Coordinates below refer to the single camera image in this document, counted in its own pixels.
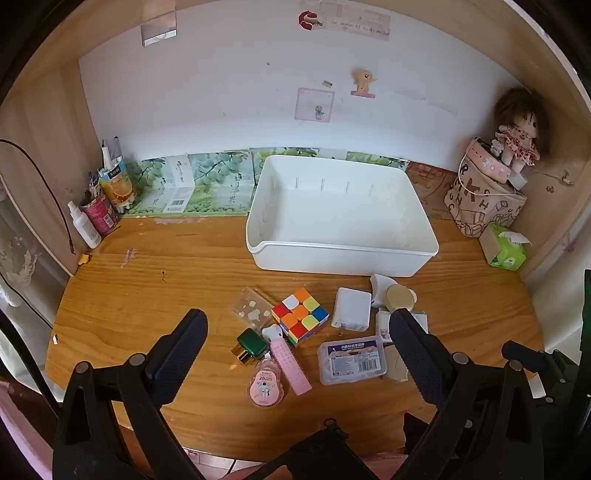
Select pink cloth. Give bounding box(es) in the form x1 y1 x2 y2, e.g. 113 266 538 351
0 378 51 480

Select written paper tape strip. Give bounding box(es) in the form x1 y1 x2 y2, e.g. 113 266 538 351
318 7 392 41

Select clear floss box blue label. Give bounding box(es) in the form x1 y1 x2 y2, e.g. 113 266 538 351
318 335 389 387

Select green tissue pack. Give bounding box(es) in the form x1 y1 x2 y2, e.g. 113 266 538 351
478 222 532 270

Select small white box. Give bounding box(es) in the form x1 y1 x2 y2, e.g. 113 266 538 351
375 308 429 344

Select white lace curtain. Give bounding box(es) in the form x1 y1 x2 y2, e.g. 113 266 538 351
0 185 70 315

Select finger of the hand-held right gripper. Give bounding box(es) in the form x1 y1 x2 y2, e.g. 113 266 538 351
502 340 580 407

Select green perfume bottle gold cap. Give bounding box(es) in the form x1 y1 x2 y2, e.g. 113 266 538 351
230 329 269 366

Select black cable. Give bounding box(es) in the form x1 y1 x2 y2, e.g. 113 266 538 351
0 138 77 254

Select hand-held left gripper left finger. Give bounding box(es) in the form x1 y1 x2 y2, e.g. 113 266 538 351
52 308 208 480

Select red cartoon cardboard panel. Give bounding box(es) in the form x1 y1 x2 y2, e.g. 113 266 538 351
405 161 462 220

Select pink framed wall note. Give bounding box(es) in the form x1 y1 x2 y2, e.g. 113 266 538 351
295 87 336 123

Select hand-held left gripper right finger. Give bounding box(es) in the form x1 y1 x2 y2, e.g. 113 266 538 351
389 308 546 480

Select yellow pony wall sticker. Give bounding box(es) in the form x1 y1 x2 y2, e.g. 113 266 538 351
349 68 378 97

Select white plastic scoop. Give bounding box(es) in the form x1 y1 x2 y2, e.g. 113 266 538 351
370 273 399 309

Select white plastic bottle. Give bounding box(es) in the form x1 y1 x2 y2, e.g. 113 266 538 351
67 200 102 250

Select orange juice carton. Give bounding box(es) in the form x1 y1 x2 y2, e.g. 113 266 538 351
98 159 136 215

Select white charger adapter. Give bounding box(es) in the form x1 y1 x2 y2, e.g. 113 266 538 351
331 287 373 333

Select white box with barcode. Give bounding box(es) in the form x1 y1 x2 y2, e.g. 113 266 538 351
159 154 195 214

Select brown-haired rag doll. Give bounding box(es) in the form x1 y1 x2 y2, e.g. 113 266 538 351
490 88 550 167

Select clear plastic bag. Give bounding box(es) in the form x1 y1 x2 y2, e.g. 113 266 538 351
229 287 274 329

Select beige cardboard box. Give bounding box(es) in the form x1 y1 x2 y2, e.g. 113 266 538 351
382 345 411 383

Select pink correction tape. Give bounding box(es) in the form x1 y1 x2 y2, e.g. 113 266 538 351
246 357 288 409

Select colourful puzzle cube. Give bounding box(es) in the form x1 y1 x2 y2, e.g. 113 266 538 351
271 287 330 347

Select beige round cap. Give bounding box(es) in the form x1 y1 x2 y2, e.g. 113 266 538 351
386 284 417 313

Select white plastic storage bin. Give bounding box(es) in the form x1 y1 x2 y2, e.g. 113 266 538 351
246 155 439 278

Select beige printed tote bag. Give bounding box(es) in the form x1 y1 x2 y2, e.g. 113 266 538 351
444 137 528 240

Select pink can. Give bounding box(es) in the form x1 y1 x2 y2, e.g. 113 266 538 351
79 194 120 238

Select pink pencil case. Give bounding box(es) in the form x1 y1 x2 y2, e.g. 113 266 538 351
468 137 513 182

